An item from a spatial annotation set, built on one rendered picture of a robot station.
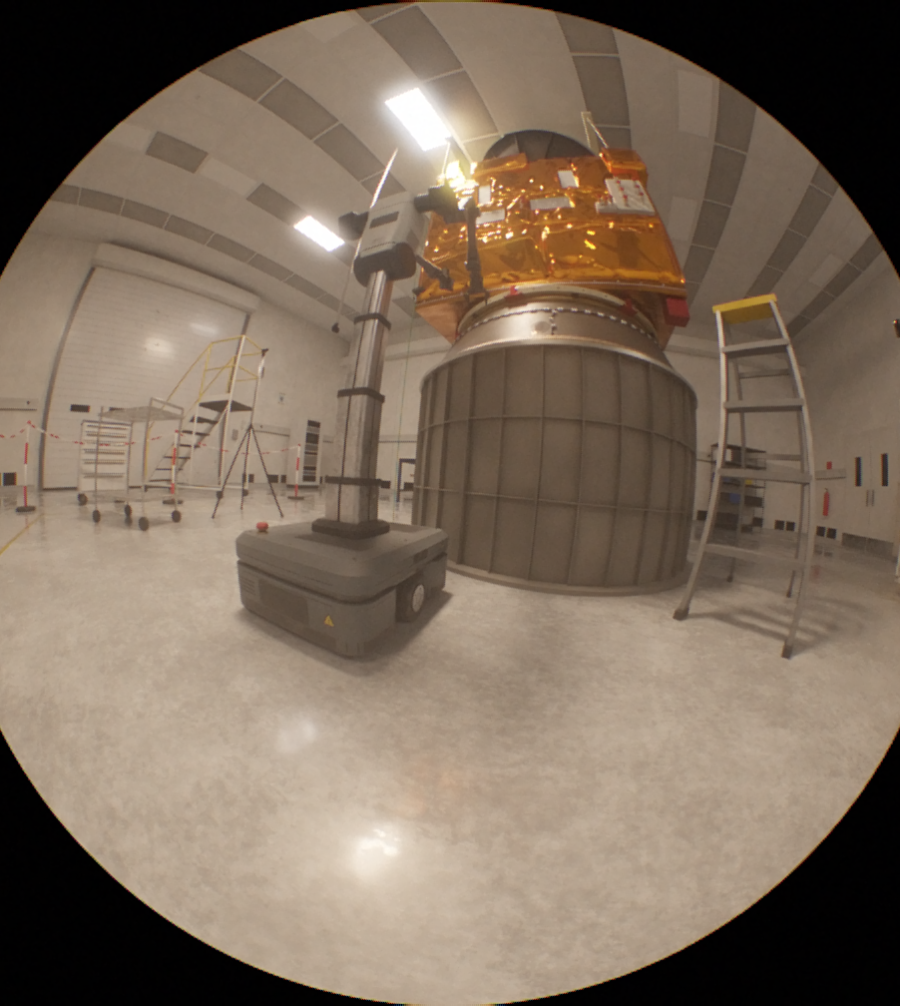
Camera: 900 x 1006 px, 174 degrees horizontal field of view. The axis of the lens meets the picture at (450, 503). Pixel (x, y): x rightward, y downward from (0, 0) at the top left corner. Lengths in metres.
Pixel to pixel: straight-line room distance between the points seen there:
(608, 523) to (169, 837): 1.62
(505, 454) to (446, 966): 1.55
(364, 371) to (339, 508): 0.45
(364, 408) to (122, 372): 7.17
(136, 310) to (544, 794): 8.52
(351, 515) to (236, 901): 0.94
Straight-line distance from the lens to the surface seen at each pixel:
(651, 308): 2.32
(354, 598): 0.68
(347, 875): 0.47
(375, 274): 1.24
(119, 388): 7.71
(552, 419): 1.40
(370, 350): 1.03
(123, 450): 4.51
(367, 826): 0.49
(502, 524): 1.41
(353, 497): 0.92
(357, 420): 0.95
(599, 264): 2.19
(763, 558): 1.27
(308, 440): 8.58
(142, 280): 8.63
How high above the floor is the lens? 0.45
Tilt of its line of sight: 4 degrees down
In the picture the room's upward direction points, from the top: 4 degrees clockwise
